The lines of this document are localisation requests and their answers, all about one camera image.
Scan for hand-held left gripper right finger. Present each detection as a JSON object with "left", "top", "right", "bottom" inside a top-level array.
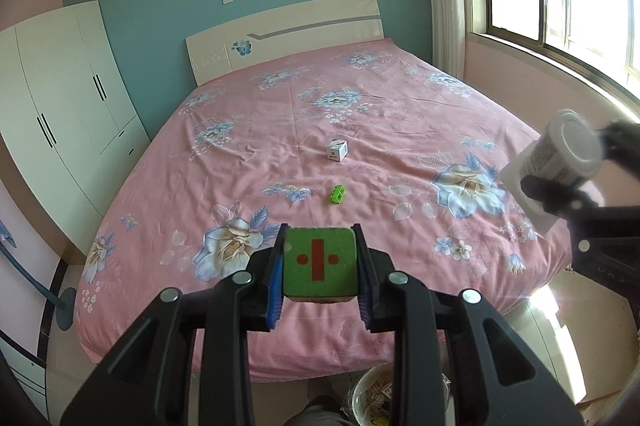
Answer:
[{"left": 351, "top": 223, "right": 586, "bottom": 426}]

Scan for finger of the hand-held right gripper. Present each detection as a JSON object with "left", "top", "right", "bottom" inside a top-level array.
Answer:
[
  {"left": 597, "top": 118, "right": 640, "bottom": 179},
  {"left": 520, "top": 176, "right": 640, "bottom": 237}
]

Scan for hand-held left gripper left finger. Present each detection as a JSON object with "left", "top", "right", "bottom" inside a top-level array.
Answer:
[{"left": 60, "top": 223, "right": 289, "bottom": 426}]

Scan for green cube with red marks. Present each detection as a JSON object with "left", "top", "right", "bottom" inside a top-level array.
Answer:
[{"left": 282, "top": 227, "right": 360, "bottom": 305}]

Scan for white jar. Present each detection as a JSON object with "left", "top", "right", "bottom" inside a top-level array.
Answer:
[{"left": 501, "top": 108, "right": 603, "bottom": 233}]

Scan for white paper trash bin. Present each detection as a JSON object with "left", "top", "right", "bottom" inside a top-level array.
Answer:
[{"left": 350, "top": 363, "right": 401, "bottom": 426}]

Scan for clear plastic bin liner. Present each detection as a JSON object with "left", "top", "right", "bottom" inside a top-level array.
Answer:
[{"left": 352, "top": 365, "right": 398, "bottom": 426}]

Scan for person's grey pants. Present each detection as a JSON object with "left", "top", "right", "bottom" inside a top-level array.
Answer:
[{"left": 290, "top": 395, "right": 352, "bottom": 426}]

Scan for pink floral bedsheet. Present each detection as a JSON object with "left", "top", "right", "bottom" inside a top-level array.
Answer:
[{"left": 74, "top": 37, "right": 576, "bottom": 383}]

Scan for grey coat rack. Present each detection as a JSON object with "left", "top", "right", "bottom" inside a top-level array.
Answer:
[{"left": 0, "top": 240, "right": 79, "bottom": 333}]

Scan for white headboard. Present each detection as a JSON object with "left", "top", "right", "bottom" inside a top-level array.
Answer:
[{"left": 186, "top": 0, "right": 385, "bottom": 86}]

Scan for white wardrobe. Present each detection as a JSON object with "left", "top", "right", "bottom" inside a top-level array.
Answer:
[{"left": 0, "top": 0, "right": 152, "bottom": 257}]

